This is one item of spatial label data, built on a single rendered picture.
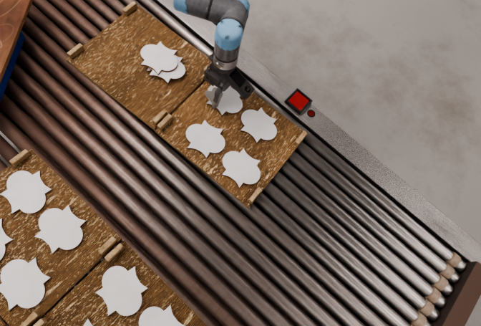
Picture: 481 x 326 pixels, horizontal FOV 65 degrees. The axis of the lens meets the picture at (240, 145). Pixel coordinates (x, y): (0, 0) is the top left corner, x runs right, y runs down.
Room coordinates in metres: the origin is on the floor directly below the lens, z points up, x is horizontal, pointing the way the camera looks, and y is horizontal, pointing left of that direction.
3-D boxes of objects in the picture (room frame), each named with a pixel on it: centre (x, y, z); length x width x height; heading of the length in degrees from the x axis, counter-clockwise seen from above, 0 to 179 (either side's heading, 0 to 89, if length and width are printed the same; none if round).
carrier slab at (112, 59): (0.70, 0.43, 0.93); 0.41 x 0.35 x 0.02; 72
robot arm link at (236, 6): (0.78, 0.17, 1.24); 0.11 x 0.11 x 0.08; 7
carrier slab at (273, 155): (0.57, 0.04, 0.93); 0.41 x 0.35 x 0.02; 71
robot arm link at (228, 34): (0.69, 0.14, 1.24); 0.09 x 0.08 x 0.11; 7
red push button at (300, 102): (0.79, -0.14, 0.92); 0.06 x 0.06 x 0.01; 68
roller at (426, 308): (0.59, 0.12, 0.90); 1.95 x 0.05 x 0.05; 68
